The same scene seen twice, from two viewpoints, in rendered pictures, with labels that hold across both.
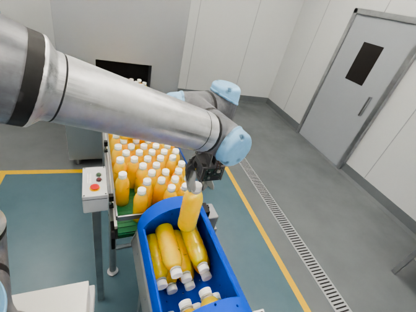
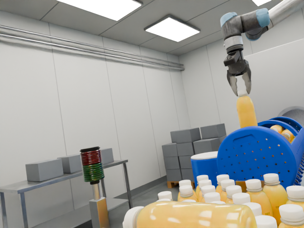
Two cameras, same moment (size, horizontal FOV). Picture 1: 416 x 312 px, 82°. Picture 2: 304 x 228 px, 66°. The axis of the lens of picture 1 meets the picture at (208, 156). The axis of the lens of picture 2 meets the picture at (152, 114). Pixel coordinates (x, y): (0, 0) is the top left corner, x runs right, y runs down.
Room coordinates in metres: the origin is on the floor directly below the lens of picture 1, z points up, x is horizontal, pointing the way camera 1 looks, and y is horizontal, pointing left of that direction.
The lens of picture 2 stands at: (1.38, 0.75, 1.28)
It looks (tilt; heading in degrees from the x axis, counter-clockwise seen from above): 4 degrees up; 245
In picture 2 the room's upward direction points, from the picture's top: 9 degrees counter-clockwise
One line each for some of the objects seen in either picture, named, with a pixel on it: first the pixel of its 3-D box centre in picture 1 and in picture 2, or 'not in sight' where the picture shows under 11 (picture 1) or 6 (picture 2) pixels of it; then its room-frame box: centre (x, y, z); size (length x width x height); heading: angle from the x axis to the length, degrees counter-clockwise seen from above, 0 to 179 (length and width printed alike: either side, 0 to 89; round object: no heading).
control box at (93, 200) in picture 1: (95, 188); not in sight; (0.79, 0.47, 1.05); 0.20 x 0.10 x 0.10; 30
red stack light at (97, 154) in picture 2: not in sight; (91, 157); (1.27, 0.00, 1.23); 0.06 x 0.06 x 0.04
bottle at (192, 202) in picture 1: (190, 207); (246, 115); (0.60, 0.01, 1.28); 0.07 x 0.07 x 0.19
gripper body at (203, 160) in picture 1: (208, 157); (237, 62); (0.58, 0.00, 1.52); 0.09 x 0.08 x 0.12; 30
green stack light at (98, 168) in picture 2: not in sight; (93, 171); (1.27, 0.00, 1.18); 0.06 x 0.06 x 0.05
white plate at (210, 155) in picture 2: not in sight; (209, 155); (0.31, -0.69, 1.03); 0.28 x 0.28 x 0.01
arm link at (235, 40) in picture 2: not in sight; (233, 44); (0.59, 0.00, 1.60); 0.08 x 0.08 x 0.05
